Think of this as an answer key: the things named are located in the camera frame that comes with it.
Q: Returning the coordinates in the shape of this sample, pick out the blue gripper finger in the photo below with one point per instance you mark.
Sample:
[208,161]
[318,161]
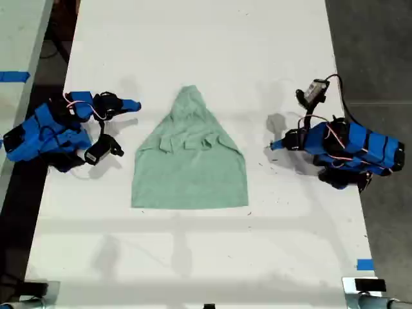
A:
[130,105]
[280,145]

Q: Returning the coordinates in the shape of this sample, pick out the short blue tape strip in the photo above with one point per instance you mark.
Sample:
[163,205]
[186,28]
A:
[365,264]

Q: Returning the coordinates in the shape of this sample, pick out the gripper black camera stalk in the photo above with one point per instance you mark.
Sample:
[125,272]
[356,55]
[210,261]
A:
[309,114]
[102,128]

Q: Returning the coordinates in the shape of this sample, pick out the small black box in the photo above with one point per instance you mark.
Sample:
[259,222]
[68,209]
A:
[370,285]
[35,288]
[209,306]

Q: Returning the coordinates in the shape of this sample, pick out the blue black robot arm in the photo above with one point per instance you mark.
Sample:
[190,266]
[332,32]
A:
[42,128]
[357,141]

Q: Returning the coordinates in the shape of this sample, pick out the pale green T-shirt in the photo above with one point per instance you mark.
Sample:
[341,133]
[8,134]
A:
[190,167]

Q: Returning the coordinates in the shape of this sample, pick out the pale side table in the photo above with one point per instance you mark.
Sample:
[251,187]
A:
[16,38]

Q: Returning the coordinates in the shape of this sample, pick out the long blue tape strip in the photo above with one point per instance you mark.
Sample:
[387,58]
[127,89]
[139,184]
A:
[14,77]

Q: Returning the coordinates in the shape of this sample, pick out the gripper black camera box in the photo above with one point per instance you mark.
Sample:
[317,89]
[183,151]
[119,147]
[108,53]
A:
[313,90]
[101,149]

